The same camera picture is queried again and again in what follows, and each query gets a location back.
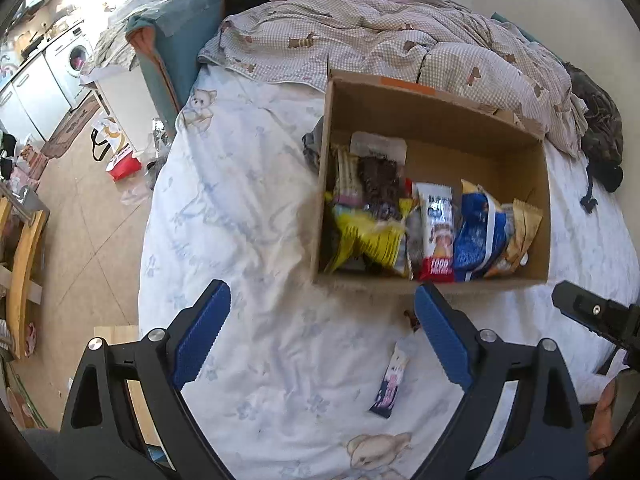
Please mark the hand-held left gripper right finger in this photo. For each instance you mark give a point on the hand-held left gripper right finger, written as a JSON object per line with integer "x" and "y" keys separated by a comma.
{"x": 445, "y": 335}

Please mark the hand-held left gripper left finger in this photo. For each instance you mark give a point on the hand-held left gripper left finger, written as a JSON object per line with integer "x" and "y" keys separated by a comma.
{"x": 200, "y": 335}

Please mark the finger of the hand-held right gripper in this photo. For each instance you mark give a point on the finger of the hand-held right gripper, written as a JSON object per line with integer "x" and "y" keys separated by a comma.
{"x": 595, "y": 315}

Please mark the blue pink small snack packet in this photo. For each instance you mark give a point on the blue pink small snack packet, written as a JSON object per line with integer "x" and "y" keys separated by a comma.
{"x": 392, "y": 380}

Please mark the red white cartoon snack packet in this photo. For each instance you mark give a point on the red white cartoon snack packet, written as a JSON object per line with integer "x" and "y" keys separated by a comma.
{"x": 437, "y": 230}

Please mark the tan orange snack packet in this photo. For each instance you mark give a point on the tan orange snack packet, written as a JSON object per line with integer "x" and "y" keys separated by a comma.
{"x": 522, "y": 235}

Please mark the blue white chip bag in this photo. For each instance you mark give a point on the blue white chip bag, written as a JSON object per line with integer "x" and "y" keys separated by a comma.
{"x": 477, "y": 230}

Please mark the yellow snack packet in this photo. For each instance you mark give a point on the yellow snack packet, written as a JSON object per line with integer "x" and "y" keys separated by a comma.
{"x": 365, "y": 235}

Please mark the dark brown snack packet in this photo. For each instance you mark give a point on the dark brown snack packet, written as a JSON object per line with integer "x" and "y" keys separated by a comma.
{"x": 380, "y": 180}

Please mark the wafer biscuit packet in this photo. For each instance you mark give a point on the wafer biscuit packet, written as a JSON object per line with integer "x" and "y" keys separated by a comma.
{"x": 346, "y": 175}

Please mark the cardboard box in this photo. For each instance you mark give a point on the cardboard box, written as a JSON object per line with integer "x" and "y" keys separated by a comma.
{"x": 450, "y": 130}

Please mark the person's right hand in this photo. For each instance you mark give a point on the person's right hand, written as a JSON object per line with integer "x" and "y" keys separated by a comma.
{"x": 602, "y": 415}

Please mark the silver snack packet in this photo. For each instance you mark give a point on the silver snack packet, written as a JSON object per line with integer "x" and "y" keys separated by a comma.
{"x": 414, "y": 245}

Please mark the white printed bedsheet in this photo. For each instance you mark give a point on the white printed bedsheet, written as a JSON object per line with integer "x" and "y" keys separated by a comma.
{"x": 240, "y": 210}

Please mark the wooden chair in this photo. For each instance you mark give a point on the wooden chair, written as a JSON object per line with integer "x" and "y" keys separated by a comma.
{"x": 25, "y": 270}

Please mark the dark patterned cloth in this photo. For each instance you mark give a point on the dark patterned cloth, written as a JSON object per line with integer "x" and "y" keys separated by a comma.
{"x": 600, "y": 125}

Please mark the white red shopping bag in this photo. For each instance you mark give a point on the white red shopping bag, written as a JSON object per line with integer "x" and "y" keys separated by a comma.
{"x": 122, "y": 160}

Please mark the grey cloth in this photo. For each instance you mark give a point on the grey cloth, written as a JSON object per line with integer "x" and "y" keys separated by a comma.
{"x": 314, "y": 145}

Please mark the brown door mat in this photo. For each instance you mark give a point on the brown door mat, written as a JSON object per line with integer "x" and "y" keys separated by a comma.
{"x": 70, "y": 127}

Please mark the teal cushion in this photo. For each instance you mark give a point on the teal cushion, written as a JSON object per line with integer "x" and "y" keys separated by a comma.
{"x": 185, "y": 50}

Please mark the white cabinet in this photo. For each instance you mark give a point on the white cabinet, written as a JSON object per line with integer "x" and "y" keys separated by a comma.
{"x": 25, "y": 100}

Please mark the teal cloth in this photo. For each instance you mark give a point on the teal cloth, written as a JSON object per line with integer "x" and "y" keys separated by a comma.
{"x": 515, "y": 25}

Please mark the white washing machine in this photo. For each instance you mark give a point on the white washing machine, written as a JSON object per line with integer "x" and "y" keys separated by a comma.
{"x": 72, "y": 60}

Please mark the checked beige blanket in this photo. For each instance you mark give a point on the checked beige blanket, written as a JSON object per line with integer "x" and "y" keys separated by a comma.
{"x": 375, "y": 35}

